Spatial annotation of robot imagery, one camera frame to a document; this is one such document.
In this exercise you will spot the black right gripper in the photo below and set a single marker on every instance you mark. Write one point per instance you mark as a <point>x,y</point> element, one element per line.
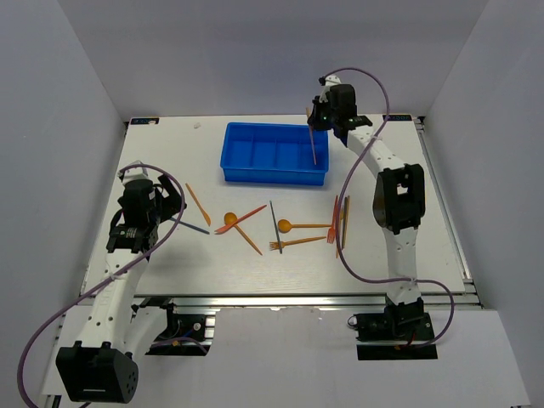
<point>313,120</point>

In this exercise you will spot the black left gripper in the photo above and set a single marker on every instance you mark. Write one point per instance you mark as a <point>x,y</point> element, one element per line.
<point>172,204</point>

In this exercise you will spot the grey-blue chopstick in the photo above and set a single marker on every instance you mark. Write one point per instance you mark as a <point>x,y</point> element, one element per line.
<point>346,225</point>
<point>277,232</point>

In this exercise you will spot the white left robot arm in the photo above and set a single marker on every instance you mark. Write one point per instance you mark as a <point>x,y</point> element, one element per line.
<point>101,366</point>

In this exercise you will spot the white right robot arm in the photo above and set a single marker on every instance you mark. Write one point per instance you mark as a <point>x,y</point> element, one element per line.
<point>398,204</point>

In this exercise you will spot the blue chopstick left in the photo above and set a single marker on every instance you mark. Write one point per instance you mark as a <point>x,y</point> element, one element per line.
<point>190,226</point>

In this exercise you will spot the orange plastic knife left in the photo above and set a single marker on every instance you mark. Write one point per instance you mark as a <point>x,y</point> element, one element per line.
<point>204,213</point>

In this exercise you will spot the blue divided plastic bin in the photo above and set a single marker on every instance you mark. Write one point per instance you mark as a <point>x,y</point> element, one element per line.
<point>273,154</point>

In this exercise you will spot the red-orange plastic knife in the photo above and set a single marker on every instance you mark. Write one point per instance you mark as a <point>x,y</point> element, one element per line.
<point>227,227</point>

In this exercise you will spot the orange spoon left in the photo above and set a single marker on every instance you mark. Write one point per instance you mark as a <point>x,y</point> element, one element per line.
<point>238,227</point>

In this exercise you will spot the orange spoon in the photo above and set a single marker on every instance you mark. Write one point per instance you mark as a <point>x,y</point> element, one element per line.
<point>238,227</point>
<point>285,226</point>

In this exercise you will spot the right table label sticker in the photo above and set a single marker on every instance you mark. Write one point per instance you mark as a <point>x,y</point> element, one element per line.
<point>398,118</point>

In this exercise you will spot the table label sticker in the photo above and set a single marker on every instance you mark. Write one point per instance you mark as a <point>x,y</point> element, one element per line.
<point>398,118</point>
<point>144,121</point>

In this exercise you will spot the orange chopstick long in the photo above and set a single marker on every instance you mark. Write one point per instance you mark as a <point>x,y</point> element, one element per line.
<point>337,231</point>

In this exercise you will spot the left table label sticker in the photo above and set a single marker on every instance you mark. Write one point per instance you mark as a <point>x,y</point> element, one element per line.
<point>144,121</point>

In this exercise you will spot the orange spoon centre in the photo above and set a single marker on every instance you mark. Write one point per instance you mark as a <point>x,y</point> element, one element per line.
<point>285,226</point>

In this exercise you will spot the orange fork lower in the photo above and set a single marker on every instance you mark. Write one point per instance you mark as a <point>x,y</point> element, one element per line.
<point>273,246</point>

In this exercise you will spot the red-orange fork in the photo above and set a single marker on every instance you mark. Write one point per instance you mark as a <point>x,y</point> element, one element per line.
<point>331,233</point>

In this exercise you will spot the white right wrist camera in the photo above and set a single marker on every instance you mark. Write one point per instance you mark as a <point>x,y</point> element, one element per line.
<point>329,81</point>

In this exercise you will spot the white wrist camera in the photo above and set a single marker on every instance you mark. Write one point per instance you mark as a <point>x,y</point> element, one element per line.
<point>329,81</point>
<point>132,172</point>

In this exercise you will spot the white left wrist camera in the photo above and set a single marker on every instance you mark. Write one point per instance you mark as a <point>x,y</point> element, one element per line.
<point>132,172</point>

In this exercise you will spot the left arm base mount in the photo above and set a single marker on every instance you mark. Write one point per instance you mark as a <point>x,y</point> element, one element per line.
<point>189,330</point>

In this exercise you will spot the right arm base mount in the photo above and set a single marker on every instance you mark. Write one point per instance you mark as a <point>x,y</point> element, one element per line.
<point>400,332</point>

